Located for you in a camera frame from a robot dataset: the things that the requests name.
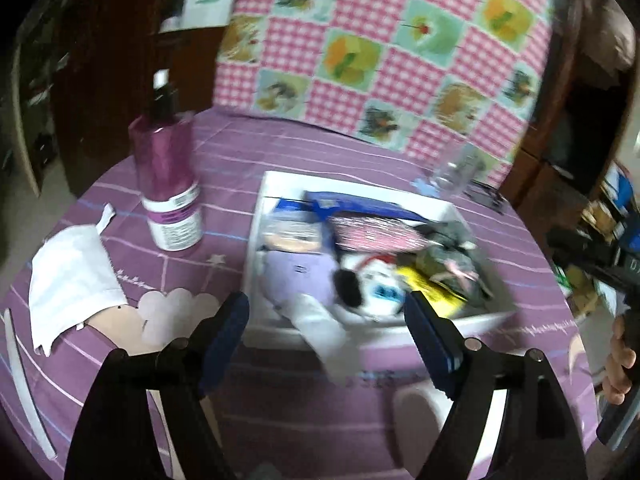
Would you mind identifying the yellow tissue packet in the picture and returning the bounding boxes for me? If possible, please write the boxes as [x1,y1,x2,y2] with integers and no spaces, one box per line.
[396,266,465,318]

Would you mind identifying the panda plush toy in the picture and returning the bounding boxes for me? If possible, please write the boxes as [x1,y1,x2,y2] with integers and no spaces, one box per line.
[333,252,406,321]

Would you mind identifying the grey plaid fabric pouch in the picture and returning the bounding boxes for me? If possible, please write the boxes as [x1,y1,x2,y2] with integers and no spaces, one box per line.
[414,221,494,304]

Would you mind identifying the clear plastic zip bag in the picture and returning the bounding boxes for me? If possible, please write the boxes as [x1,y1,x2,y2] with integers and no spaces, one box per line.
[259,250,361,385]

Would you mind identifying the pink sparkly cloth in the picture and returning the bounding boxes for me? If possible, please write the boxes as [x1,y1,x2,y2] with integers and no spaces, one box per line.
[329,217,432,252]

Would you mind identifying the blue foil pouch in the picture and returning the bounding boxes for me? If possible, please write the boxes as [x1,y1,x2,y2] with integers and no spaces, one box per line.
[305,192,427,222]
[269,198,317,223]

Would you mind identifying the person right hand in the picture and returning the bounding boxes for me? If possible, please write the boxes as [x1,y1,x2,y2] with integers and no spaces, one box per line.
[602,315,637,405]

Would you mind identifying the white shallow cardboard box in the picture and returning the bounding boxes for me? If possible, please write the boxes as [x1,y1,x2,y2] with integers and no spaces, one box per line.
[243,171,516,350]

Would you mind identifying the white face mask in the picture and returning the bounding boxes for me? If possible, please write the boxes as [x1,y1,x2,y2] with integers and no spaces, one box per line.
[28,204,127,356]

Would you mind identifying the black plastic clip tool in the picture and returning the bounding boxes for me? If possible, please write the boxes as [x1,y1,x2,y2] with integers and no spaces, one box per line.
[464,180,506,214]

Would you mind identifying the purple striped tablecloth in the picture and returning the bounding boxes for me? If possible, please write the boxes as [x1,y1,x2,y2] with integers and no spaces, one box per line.
[0,106,601,480]

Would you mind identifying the clear drinking glass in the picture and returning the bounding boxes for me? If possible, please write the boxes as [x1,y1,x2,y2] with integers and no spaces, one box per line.
[430,143,485,198]

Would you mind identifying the white flat strip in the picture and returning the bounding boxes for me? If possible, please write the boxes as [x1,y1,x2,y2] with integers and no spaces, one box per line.
[2,309,58,462]

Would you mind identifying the purple pump lotion bottle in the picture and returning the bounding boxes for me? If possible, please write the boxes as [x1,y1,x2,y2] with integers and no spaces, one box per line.
[128,70,203,252]

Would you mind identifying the dark wooden cabinet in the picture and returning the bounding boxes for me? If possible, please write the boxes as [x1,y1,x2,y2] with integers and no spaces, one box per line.
[500,0,639,240]

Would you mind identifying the pink checkered patchwork cover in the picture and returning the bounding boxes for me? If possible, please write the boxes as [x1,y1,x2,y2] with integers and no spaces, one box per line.
[213,0,553,186]

